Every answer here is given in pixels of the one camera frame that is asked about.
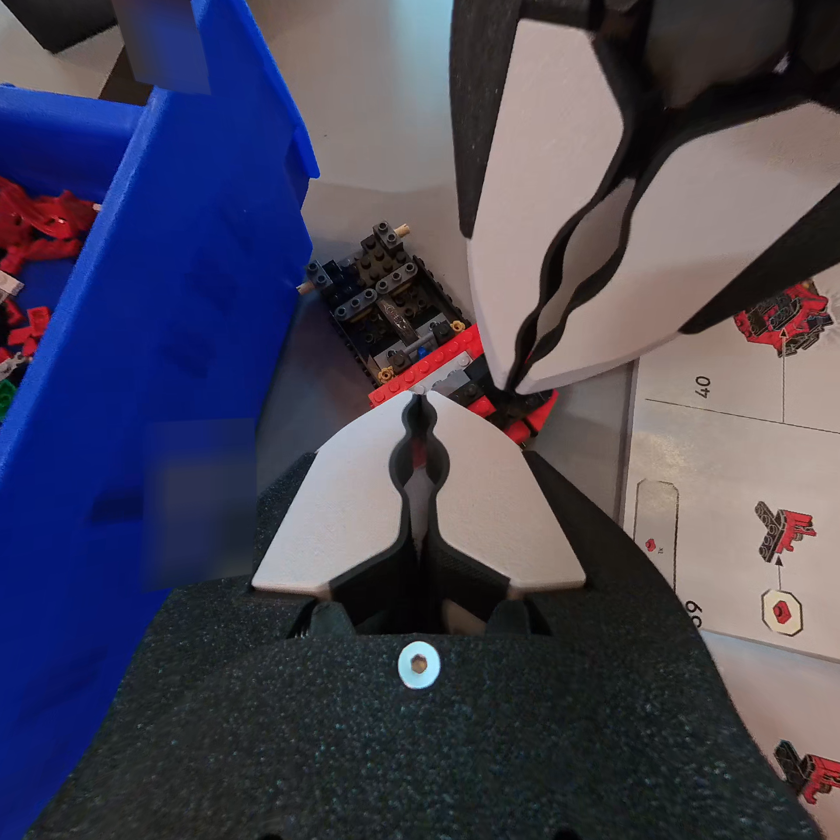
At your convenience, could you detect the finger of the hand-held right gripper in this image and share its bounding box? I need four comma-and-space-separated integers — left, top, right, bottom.
515, 98, 840, 396
466, 17, 641, 393

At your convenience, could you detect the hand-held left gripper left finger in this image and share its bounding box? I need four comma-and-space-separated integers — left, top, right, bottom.
251, 391, 421, 599

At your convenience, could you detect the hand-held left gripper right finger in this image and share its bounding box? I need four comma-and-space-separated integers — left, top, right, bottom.
425, 391, 588, 601

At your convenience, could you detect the red and black lego car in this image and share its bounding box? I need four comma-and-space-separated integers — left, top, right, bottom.
297, 222, 559, 450

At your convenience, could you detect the lego instruction booklet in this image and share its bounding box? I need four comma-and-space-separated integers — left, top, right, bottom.
620, 279, 840, 808

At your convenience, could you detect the black lego set box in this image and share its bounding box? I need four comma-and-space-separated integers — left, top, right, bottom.
20, 0, 119, 55

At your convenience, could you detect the pile of loose lego pieces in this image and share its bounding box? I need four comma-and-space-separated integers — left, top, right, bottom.
0, 176, 99, 424

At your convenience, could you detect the blue storage bin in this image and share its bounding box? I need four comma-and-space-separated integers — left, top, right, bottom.
0, 0, 321, 840

